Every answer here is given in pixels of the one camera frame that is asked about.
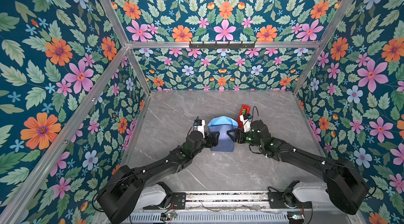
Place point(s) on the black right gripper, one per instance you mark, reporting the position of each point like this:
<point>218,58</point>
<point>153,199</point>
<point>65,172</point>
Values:
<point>238,132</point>

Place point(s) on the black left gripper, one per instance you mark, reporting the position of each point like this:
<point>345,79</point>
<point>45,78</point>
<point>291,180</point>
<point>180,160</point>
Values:
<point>211,144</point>

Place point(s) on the light blue wrapping paper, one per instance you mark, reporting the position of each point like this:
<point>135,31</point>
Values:
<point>222,130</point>

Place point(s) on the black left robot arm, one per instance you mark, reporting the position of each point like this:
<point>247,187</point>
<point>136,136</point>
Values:
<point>120,195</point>

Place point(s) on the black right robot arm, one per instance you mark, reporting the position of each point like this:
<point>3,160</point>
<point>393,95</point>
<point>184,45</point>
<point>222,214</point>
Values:
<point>345,185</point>

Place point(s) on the red tape dispenser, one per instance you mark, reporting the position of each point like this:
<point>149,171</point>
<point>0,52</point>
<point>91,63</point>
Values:
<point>243,111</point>

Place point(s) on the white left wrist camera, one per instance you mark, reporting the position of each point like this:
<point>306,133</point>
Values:
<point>199,125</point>

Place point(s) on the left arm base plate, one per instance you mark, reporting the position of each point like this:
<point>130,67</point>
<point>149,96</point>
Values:
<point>176,201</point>

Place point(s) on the aluminium mounting rail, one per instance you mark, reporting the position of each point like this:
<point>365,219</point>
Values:
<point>232,199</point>

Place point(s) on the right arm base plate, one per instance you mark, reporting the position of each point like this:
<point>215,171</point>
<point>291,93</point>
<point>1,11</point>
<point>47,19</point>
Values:
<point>278,200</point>

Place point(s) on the white cable duct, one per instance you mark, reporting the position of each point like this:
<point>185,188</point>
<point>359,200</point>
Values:
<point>206,218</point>

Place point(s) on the black hook rail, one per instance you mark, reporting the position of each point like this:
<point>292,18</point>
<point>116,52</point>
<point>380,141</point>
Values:
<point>221,45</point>

